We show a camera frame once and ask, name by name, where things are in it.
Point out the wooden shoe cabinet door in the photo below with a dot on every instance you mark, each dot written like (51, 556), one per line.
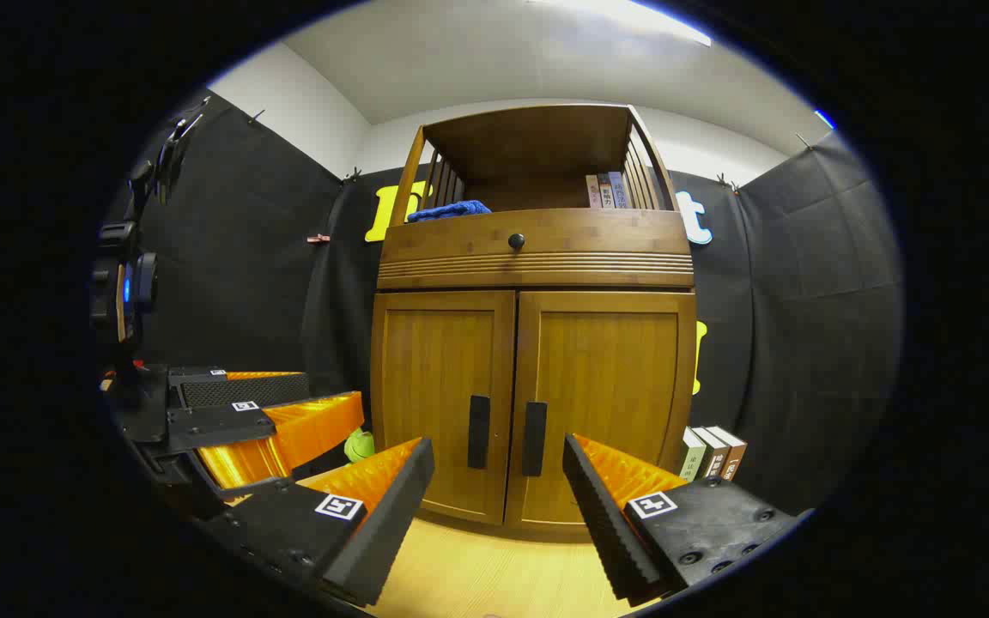
(610, 378)
(434, 386)

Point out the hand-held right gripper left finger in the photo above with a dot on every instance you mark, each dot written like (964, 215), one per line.
(391, 524)

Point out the round black drawer knob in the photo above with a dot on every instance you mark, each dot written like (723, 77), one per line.
(516, 241)

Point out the blue cloth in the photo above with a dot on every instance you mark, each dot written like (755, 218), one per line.
(452, 210)

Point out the green and white book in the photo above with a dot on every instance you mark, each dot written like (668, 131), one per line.
(690, 459)

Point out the white and brown book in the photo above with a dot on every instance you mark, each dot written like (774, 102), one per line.
(733, 459)

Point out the pink upright book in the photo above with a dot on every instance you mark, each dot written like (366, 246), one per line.
(593, 193)

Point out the long ceiling light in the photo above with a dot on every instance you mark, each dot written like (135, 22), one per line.
(632, 13)

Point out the black backdrop cloth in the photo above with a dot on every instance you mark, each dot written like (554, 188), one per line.
(245, 257)

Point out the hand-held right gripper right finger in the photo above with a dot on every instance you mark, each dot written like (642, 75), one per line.
(602, 524)

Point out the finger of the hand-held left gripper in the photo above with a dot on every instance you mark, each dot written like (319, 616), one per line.
(220, 425)
(241, 391)

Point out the green frog toy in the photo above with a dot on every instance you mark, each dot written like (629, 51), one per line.
(360, 446)

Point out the small ceiling light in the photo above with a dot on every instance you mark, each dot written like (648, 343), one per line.
(824, 118)

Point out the wooden cabinet drawer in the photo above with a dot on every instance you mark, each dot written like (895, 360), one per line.
(597, 236)

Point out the wooden double-door shoe cabinet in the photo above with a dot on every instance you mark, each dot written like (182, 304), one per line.
(537, 257)

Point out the pale blue upright book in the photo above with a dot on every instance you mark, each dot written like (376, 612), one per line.
(619, 190)

